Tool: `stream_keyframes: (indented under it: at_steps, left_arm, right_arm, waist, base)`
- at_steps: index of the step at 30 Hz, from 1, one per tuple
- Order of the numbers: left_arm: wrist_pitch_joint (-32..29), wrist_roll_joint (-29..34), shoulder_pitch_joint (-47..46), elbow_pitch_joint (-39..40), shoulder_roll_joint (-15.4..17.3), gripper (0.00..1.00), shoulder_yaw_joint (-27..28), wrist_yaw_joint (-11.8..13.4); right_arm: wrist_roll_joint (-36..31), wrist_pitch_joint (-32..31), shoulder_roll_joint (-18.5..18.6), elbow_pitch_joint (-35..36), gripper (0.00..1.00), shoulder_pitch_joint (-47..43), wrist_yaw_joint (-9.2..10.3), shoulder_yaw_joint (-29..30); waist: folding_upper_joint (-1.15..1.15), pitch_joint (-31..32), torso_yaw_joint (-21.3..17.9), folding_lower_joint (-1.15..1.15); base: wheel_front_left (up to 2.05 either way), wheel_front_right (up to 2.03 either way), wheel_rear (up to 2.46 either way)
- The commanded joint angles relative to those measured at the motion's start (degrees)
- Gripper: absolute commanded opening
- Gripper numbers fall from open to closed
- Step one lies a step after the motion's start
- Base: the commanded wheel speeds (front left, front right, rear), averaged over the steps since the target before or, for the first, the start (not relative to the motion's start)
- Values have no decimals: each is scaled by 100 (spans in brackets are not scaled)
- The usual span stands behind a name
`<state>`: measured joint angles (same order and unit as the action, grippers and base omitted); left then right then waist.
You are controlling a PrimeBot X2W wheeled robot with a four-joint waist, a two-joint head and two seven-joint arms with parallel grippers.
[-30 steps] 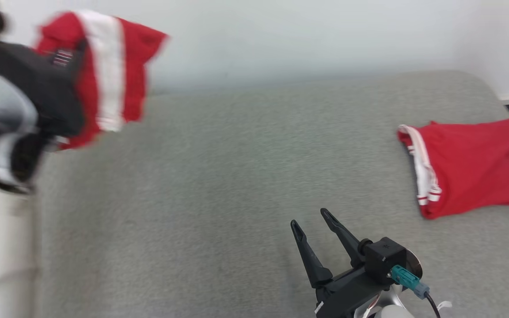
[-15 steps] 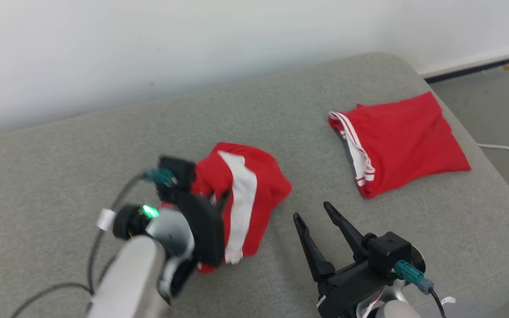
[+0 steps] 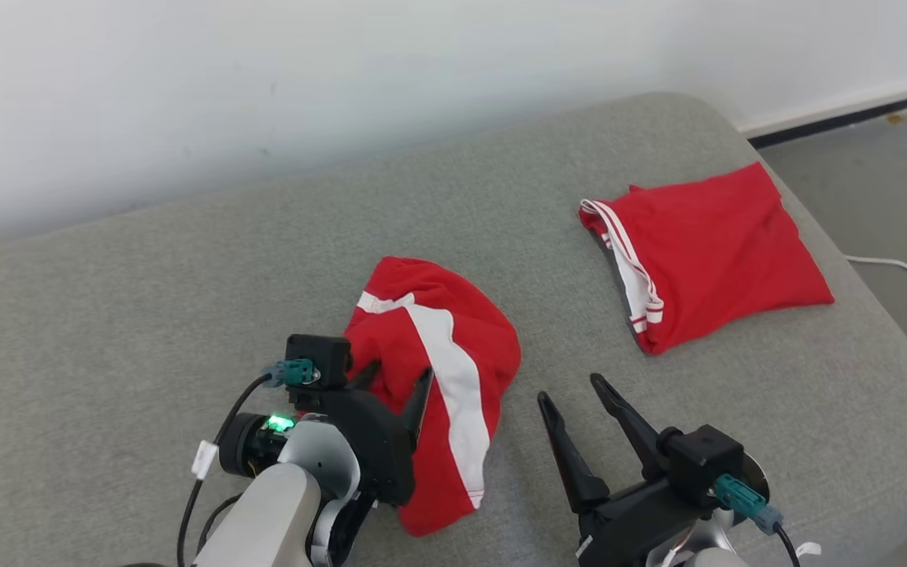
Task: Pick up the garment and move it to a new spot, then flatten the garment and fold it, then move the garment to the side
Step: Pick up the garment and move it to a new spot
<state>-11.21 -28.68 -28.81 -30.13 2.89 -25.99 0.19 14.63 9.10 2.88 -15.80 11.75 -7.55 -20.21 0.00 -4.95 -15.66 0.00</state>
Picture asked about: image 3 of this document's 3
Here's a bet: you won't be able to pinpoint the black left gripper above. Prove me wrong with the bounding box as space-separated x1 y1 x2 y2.
296 361 435 509

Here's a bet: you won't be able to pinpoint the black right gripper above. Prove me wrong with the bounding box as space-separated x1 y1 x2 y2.
538 373 730 567

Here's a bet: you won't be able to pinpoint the red shorts white stripe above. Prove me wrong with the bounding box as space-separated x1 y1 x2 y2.
343 256 522 538

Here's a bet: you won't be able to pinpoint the red bulls jersey white sleeves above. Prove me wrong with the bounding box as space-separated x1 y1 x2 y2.
578 161 836 357

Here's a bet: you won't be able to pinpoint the grey fabric sofa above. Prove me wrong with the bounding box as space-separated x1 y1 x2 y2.
0 91 907 567

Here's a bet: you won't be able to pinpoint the left camera cable teal plug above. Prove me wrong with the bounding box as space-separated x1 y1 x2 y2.
176 358 320 567

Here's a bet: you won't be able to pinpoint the camera cable teal plug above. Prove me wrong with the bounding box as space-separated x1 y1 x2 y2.
712 472 820 567
176 358 320 567

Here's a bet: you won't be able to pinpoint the right camera cable teal plug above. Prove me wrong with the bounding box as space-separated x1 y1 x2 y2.
712 472 820 567

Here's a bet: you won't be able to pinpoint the white floor cable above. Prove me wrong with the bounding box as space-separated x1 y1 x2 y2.
843 254 907 300

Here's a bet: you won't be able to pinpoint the white black wall baseboard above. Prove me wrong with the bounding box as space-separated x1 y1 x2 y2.
737 69 907 150

